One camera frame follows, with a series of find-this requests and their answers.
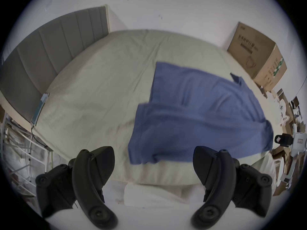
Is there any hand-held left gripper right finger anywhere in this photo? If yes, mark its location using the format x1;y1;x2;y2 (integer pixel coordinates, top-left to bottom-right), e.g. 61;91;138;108
191;146;273;230

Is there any bed with beige sheet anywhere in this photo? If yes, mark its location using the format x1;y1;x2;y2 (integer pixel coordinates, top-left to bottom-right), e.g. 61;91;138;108
32;29;286;187

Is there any pale blue phone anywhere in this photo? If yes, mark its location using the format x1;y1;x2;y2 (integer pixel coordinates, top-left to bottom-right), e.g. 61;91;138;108
31;93;50;125

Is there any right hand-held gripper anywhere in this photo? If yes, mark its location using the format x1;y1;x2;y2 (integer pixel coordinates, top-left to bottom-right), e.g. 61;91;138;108
274;132;307;159

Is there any blue shirt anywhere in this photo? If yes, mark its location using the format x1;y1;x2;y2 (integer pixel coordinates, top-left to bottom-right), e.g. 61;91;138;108
128;61;274;165

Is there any grey padded headboard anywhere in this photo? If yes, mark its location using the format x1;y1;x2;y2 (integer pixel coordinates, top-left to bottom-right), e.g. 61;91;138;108
0;6;111;123

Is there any brown cardboard carton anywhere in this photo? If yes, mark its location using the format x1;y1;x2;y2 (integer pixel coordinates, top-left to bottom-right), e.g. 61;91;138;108
227;21;287;93

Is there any white metal rack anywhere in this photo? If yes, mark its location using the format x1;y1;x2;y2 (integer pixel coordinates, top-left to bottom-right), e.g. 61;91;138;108
2;113;54;197

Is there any thin dark cable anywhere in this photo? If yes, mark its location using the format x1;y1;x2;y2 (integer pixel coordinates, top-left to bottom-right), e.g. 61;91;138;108
31;125;49;150

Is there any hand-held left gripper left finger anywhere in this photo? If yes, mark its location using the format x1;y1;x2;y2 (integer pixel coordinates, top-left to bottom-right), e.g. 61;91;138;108
35;146;118;230

